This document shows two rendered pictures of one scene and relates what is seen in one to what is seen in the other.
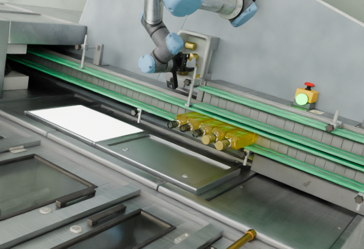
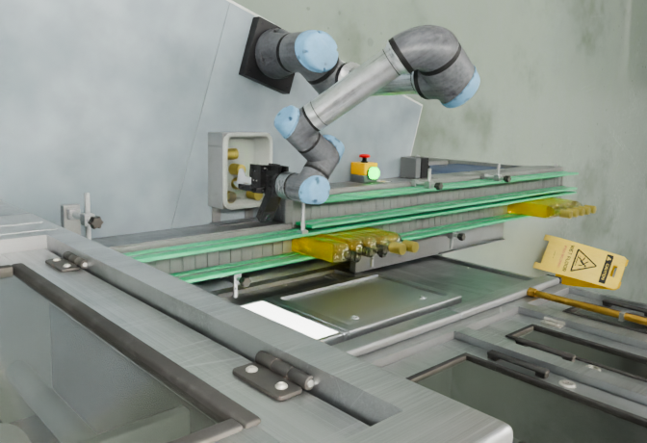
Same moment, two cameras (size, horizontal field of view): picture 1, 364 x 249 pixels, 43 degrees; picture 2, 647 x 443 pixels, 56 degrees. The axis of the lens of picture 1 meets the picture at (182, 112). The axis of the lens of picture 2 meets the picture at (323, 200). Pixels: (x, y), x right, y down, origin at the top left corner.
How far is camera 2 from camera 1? 2.14 m
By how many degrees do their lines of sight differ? 72
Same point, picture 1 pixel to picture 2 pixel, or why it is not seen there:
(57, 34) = not seen: outside the picture
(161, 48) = (331, 160)
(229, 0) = not seen: hidden behind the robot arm
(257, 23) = (295, 101)
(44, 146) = not seen: hidden behind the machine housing
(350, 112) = (387, 171)
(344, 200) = (425, 249)
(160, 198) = (480, 320)
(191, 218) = (506, 315)
